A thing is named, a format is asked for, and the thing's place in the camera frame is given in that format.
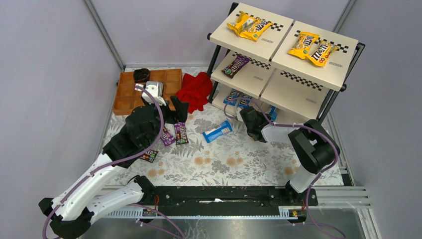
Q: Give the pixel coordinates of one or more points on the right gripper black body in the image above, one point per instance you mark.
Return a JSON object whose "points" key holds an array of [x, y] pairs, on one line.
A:
{"points": [[247, 116]]}

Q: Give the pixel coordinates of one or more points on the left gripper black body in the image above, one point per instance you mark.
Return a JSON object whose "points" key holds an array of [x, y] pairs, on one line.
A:
{"points": [[172, 107]]}

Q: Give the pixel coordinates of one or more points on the blue M&M bag moved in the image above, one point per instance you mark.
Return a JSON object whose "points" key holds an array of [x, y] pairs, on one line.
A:
{"points": [[244, 101]]}

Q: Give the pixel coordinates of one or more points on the light blue candy bag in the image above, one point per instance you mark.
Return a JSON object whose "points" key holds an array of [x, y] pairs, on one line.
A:
{"points": [[224, 128]]}

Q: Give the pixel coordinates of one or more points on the brown m&m bag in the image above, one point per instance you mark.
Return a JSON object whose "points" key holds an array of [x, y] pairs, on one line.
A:
{"points": [[149, 156], [235, 66]]}

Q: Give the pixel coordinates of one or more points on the yellow candy bag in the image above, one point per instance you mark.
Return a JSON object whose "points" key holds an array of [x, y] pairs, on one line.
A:
{"points": [[321, 55], [303, 44], [243, 22]]}

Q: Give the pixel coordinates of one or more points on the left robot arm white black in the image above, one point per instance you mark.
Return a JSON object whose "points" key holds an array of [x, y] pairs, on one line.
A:
{"points": [[72, 213]]}

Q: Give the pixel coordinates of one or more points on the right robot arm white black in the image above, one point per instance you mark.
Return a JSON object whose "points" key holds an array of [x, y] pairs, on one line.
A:
{"points": [[314, 147]]}

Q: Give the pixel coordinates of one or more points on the purple candy bag left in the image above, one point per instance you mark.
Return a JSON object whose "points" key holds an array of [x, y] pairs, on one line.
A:
{"points": [[167, 137]]}

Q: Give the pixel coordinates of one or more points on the purple candy bag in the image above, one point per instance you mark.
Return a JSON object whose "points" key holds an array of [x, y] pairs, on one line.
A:
{"points": [[181, 133], [167, 137]]}

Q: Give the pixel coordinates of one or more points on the purple candy bag right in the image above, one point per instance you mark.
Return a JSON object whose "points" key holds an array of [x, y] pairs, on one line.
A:
{"points": [[181, 133]]}

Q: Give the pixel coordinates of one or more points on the blue M&M bag bottom shelf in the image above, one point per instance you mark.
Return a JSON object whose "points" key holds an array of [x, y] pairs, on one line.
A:
{"points": [[230, 98]]}

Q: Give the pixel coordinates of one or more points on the brown M&M bag on shelf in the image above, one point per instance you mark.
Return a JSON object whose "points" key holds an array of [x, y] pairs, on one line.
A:
{"points": [[235, 66]]}

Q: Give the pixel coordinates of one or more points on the cream three-tier shelf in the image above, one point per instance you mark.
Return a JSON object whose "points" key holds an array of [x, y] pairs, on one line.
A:
{"points": [[297, 87]]}

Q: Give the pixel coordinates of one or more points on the yellow M&M bag on shelf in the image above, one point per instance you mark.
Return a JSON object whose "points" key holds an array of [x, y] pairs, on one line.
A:
{"points": [[256, 29]]}

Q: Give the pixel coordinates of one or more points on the red cloth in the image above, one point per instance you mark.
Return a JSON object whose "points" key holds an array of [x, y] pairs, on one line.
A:
{"points": [[195, 91]]}

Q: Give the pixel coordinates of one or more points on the wooden compartment tray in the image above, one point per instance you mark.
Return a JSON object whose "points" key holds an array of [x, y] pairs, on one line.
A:
{"points": [[127, 98]]}

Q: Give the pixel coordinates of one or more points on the floral tablecloth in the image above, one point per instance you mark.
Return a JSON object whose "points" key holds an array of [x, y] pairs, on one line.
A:
{"points": [[233, 159]]}

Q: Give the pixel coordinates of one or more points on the dark rolled tie top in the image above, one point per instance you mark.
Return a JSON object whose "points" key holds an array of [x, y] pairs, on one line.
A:
{"points": [[141, 75]]}

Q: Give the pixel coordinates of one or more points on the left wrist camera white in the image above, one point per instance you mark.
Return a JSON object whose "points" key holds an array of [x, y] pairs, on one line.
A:
{"points": [[155, 89]]}

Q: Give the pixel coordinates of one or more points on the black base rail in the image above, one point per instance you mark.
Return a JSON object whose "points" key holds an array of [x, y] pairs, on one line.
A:
{"points": [[230, 201]]}

